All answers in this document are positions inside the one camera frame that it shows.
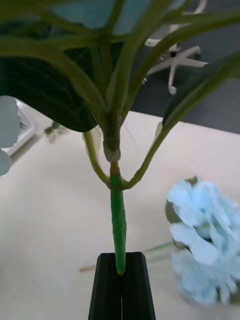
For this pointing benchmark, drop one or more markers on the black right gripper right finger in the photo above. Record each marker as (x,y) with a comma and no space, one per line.
(136,295)

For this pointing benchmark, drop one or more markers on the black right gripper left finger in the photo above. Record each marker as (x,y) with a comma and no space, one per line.
(107,295)

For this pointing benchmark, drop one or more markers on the white office chair base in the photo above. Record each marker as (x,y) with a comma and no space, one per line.
(172,72)

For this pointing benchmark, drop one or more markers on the shallow white box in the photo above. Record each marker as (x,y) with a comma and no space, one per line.
(27,133)

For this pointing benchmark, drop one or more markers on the pale blue artificial flower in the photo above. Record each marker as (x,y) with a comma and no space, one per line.
(117,225)
(200,225)

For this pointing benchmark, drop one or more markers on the loose green leaf twig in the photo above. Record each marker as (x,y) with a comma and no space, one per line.
(55,125)

